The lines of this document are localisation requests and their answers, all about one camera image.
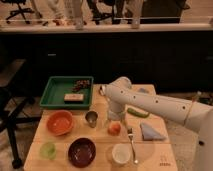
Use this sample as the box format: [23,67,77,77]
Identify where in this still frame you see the tan rectangular block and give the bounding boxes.
[64,94,84,101]

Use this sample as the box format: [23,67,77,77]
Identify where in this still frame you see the green pepper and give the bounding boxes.
[127,108,149,118]

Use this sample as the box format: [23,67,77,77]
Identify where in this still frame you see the dark purple bowl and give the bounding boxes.
[68,138,96,168]

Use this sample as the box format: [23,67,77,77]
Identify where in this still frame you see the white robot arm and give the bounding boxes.
[104,77,213,171]

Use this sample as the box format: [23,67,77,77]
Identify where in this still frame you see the green plastic tray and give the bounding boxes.
[40,76,93,110]

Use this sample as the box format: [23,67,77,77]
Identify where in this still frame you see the blue folded cloth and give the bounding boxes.
[140,123,166,141]

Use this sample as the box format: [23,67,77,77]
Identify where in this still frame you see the orange apple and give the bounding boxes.
[108,122,121,136]

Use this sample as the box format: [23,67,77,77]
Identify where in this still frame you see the dark side chair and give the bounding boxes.
[0,59,40,169]

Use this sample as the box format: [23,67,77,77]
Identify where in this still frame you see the black office chair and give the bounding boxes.
[1,0,35,24]

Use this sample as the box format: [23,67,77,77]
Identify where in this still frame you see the metal cup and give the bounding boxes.
[85,111,98,128]

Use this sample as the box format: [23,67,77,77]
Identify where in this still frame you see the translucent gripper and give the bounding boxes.
[107,110,127,127]

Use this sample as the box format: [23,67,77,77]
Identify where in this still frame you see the orange bowl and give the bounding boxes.
[46,110,73,136]

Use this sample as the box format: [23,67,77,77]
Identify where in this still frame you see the green plastic cup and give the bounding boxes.
[40,142,56,160]

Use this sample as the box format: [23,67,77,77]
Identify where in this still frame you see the silver fork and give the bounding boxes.
[127,127,138,164]

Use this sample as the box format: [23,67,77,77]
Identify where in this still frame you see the brown grapes bunch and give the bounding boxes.
[72,80,90,92]

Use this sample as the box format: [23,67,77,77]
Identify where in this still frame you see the blue sponge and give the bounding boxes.
[138,88,149,94]

